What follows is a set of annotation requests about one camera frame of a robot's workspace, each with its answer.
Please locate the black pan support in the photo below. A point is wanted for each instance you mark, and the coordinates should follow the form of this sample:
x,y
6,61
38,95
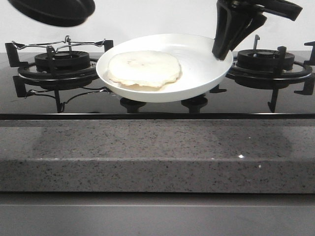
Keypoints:
x,y
267,81
56,73

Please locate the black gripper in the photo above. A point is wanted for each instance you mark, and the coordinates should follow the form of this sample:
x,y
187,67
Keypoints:
x,y
226,14

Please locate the right black gas burner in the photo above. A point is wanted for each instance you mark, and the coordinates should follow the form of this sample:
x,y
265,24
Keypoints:
x,y
259,60

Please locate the black glass gas hob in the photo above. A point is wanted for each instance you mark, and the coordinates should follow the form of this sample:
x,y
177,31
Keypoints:
x,y
102,105

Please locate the left black gas burner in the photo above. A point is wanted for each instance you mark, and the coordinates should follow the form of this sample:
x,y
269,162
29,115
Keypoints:
x,y
63,61

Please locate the black frying pan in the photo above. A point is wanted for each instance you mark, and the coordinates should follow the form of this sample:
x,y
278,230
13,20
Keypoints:
x,y
60,13

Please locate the white plate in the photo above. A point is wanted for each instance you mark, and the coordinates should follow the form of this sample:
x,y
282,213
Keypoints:
x,y
201,70

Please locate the right black pan support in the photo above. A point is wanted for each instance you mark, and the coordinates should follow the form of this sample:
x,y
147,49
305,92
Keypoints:
x,y
267,81

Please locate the black gas burner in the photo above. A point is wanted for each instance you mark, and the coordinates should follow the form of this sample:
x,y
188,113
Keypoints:
x,y
63,61
259,60

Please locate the grey cabinet front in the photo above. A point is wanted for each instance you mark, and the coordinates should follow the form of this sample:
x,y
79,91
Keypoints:
x,y
48,214

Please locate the chrome wire pan trivet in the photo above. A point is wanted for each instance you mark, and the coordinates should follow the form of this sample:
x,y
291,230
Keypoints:
x,y
58,45

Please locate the left black pan support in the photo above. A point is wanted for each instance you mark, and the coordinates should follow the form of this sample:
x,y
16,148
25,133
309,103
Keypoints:
x,y
56,73

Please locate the fried egg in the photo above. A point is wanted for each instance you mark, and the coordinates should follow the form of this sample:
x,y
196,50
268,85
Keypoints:
x,y
144,68

